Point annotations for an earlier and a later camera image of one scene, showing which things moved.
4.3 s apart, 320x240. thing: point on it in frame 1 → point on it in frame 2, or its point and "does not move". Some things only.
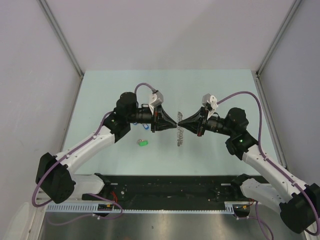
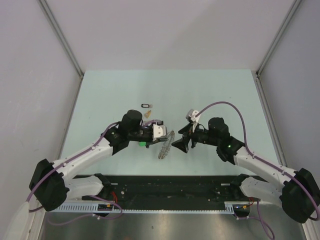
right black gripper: [192, 123] → [183, 144]
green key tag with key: [142, 142] does not move
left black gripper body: [141, 116] → [142, 134]
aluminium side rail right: [268, 120] does not move
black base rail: [167, 188] does not move
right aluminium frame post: [283, 27] does not move
